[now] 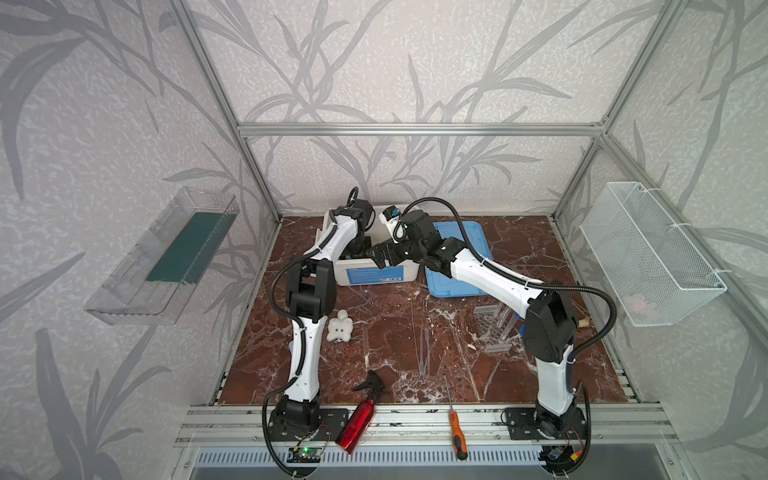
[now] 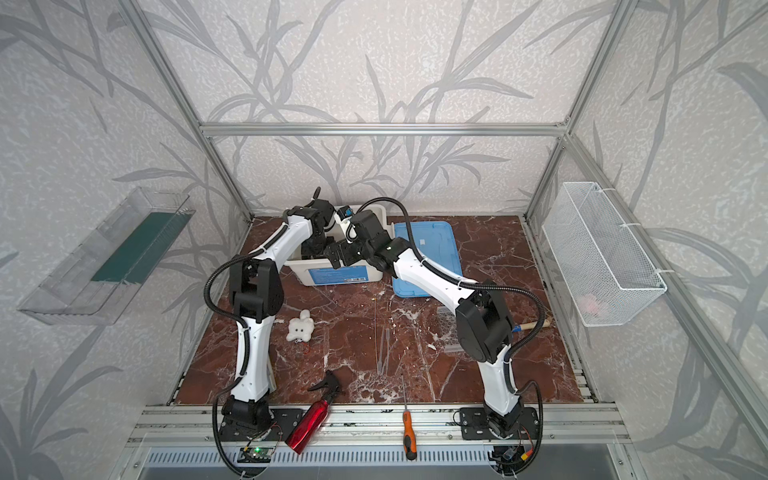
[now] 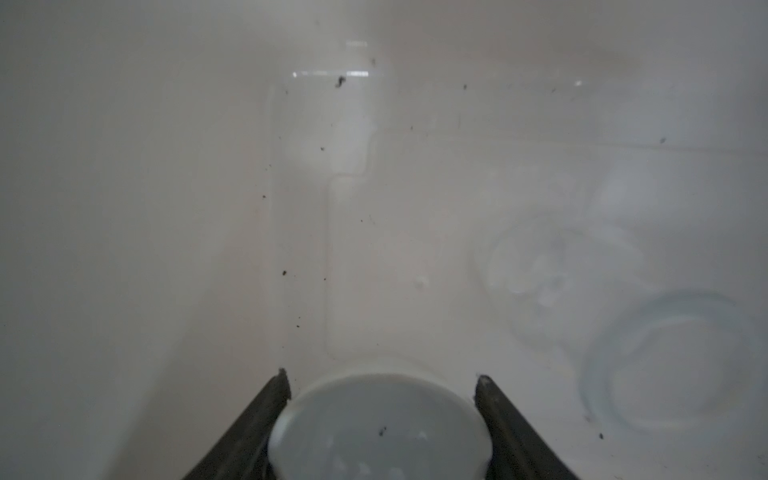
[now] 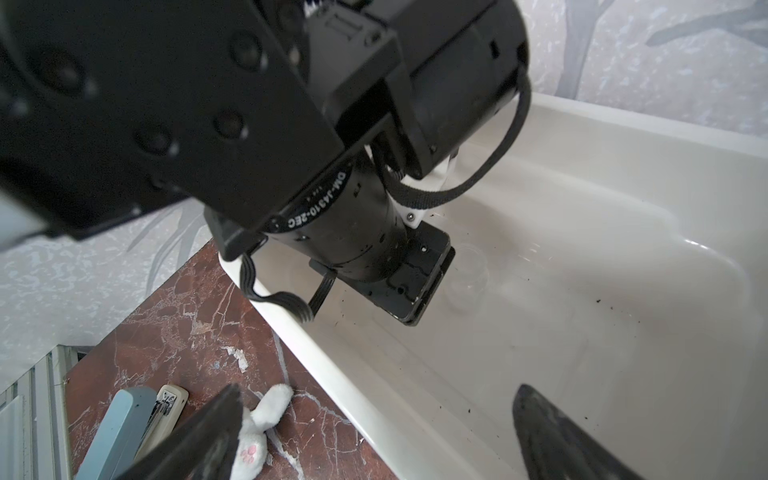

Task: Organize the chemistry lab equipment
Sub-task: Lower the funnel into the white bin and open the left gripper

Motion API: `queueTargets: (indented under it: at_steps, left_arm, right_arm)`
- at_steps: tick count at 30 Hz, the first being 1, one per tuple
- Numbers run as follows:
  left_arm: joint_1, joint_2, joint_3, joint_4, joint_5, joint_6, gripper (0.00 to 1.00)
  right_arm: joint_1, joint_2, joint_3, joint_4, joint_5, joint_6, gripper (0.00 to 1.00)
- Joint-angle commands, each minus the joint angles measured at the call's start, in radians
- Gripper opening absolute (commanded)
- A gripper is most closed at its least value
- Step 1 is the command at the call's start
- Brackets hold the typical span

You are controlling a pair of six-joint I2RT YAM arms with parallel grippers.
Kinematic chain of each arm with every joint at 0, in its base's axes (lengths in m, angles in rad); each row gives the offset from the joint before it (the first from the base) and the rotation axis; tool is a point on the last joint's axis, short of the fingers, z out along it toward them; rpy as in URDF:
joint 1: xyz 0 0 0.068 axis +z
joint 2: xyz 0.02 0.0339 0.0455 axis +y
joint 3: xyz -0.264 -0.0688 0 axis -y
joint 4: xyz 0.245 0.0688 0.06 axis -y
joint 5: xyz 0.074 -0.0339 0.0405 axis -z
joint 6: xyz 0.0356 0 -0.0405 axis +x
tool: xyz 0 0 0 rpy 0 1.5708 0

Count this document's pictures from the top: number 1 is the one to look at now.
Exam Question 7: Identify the white wire mesh basket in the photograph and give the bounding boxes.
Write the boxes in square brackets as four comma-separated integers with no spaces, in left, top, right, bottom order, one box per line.
[581,182,727,327]

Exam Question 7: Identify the white plastic storage bin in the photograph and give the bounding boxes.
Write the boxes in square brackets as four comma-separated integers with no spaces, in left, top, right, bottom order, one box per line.
[334,206,420,286]

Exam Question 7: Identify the blue plastic bin lid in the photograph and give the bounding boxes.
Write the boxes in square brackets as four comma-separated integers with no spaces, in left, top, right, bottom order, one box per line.
[425,221,492,298]

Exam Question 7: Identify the pink object in basket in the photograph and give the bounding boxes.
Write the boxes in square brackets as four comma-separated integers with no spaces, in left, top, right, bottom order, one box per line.
[623,294,657,316]

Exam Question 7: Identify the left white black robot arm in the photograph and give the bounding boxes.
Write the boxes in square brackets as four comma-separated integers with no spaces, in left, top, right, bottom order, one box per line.
[265,198,374,436]

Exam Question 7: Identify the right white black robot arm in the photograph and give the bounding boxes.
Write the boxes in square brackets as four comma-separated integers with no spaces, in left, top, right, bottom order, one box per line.
[369,206,617,439]

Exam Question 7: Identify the green circuit board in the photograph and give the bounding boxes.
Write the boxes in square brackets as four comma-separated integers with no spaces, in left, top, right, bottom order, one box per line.
[286,446,324,464]

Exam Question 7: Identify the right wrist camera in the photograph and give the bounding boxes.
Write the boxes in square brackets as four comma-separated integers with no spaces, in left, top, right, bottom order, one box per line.
[378,205,400,240]

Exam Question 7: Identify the clear acrylic wall shelf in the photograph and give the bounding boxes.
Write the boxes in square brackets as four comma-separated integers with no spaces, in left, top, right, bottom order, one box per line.
[84,187,240,326]

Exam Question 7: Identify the orange handled screwdriver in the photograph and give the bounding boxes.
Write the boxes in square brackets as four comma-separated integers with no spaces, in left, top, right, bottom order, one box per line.
[446,387,468,461]

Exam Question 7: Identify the clear test tube rack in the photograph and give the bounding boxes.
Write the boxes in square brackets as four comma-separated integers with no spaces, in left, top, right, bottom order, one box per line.
[473,303,519,354]

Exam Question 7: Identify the red spray bottle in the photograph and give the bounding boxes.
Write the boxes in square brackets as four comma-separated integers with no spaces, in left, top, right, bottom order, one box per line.
[335,370,386,454]

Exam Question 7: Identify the white plush toy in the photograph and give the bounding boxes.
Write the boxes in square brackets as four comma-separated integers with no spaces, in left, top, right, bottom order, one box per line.
[326,309,354,343]

